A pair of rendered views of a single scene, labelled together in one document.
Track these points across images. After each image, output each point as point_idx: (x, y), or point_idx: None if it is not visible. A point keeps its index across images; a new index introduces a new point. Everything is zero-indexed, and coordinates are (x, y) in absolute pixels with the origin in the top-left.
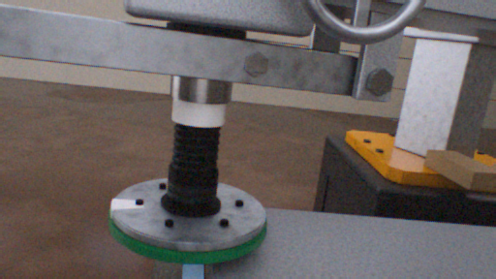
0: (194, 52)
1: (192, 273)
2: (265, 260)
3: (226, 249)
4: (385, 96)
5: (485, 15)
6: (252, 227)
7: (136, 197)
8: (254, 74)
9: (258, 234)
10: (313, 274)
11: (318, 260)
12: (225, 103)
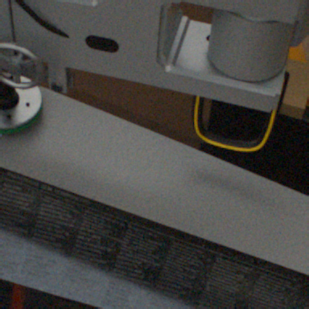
0: None
1: None
2: (32, 133)
3: (2, 129)
4: (63, 91)
5: (100, 73)
6: (19, 121)
7: None
8: (5, 72)
9: (23, 125)
10: (45, 148)
11: (56, 141)
12: None
